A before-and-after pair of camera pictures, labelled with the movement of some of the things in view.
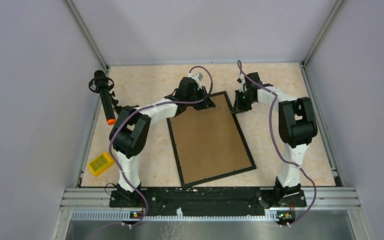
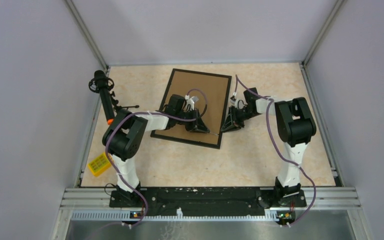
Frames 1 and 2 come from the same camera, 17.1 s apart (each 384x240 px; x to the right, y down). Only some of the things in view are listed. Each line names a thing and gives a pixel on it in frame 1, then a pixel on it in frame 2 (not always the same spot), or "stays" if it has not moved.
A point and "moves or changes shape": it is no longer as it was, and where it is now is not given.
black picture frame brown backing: [209, 144] moves or changes shape
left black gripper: [207, 102] -> [199, 125]
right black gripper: [237, 107] -> [232, 123]
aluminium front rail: [99, 198] stays
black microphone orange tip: [101, 84] stays
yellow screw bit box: [101, 164] stays
